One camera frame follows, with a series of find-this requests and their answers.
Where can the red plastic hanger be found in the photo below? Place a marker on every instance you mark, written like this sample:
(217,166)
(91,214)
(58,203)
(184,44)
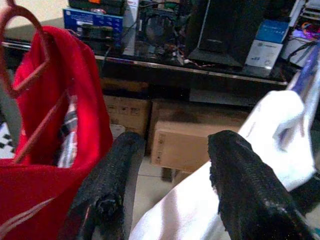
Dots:
(31,77)

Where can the red garment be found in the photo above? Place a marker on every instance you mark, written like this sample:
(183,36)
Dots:
(82,100)

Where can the black white checkered mat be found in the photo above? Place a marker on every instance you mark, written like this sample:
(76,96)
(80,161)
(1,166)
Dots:
(6,142)

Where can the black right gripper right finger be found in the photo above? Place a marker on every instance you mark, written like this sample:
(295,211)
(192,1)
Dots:
(245,187)

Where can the blue and white box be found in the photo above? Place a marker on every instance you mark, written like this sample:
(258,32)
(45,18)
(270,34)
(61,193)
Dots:
(265,50)

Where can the printed brown cardboard box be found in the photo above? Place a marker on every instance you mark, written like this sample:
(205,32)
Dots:
(127,112)

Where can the large brown cardboard box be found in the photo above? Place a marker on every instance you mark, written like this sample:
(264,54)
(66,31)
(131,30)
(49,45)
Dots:
(200,112)

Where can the blue product box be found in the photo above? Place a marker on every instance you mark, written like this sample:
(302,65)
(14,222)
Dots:
(95,20)

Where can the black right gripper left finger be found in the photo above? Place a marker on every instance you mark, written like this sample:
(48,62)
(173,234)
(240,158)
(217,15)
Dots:
(107,180)

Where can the small brown cardboard box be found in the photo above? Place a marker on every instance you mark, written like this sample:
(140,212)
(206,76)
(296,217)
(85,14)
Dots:
(180,150)

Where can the blue plastic hanger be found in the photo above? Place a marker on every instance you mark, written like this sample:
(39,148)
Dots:
(308,67)

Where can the tall black speaker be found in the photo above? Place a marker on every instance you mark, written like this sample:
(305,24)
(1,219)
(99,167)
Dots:
(225,30)

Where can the black glass table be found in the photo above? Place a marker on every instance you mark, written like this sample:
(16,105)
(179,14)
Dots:
(175,75)

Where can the black device orange sticker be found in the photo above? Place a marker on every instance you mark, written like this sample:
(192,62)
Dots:
(100,6)

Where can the black computer fan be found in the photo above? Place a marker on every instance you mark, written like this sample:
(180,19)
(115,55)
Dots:
(157,32)

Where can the white shirt with brown patches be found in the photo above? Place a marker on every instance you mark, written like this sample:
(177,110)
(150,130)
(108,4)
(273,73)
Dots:
(187,205)

